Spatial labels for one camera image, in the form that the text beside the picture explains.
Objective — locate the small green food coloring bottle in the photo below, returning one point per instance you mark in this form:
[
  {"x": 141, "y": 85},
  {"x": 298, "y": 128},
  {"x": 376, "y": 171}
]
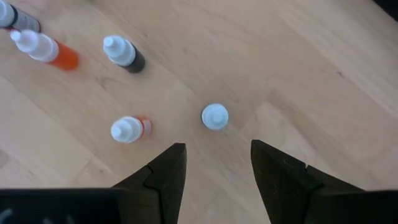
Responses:
[{"x": 214, "y": 116}]

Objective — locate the small orange food coloring bottle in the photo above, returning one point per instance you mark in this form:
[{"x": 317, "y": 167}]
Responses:
[
  {"x": 40, "y": 48},
  {"x": 129, "y": 129}
]

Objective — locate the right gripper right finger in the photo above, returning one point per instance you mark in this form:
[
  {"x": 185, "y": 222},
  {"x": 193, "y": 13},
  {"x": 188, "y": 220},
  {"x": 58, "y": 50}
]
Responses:
[{"x": 280, "y": 186}]

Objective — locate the black aluminium frame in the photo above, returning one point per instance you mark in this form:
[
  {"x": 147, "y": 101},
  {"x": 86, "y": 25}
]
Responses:
[{"x": 390, "y": 4}]

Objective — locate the small black food coloring bottle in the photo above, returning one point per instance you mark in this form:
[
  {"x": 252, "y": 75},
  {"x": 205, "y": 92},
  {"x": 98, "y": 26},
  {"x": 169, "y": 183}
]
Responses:
[{"x": 18, "y": 18}]

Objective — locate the small blue food coloring bottle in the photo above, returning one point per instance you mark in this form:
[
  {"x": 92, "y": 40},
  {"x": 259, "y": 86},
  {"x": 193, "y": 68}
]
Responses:
[{"x": 122, "y": 53}]

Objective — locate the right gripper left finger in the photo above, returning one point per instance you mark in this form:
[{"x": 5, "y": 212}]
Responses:
[{"x": 161, "y": 186}]

